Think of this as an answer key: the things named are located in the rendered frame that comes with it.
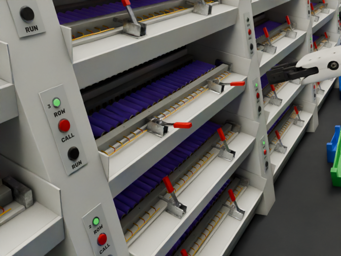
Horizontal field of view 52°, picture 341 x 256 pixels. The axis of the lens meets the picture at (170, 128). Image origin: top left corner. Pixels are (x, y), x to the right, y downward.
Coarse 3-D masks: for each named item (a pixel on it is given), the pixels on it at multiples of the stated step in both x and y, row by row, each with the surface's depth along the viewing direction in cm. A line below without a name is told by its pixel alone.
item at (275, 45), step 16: (256, 16) 150; (272, 16) 159; (288, 16) 155; (256, 32) 138; (272, 32) 138; (288, 32) 142; (304, 32) 152; (272, 48) 121; (288, 48) 134; (272, 64) 122
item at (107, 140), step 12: (216, 72) 95; (192, 84) 87; (204, 84) 91; (168, 96) 80; (180, 96) 81; (192, 96) 84; (156, 108) 74; (168, 108) 78; (132, 120) 69; (144, 120) 71; (120, 132) 65; (132, 132) 67; (96, 144) 61; (108, 144) 63
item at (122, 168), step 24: (192, 48) 107; (144, 72) 90; (240, 72) 102; (216, 96) 88; (168, 120) 75; (192, 120) 77; (144, 144) 66; (168, 144) 71; (120, 168) 60; (144, 168) 65; (120, 192) 61
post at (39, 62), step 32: (0, 0) 41; (0, 32) 41; (32, 64) 45; (64, 64) 49; (32, 96) 45; (0, 128) 49; (32, 128) 45; (32, 160) 48; (96, 160) 54; (64, 192) 49; (96, 192) 54; (64, 224) 50
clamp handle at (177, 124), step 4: (160, 120) 69; (160, 124) 69; (164, 124) 68; (168, 124) 68; (172, 124) 67; (176, 124) 67; (180, 124) 66; (184, 124) 66; (188, 124) 65; (180, 128) 66; (184, 128) 66; (188, 128) 65
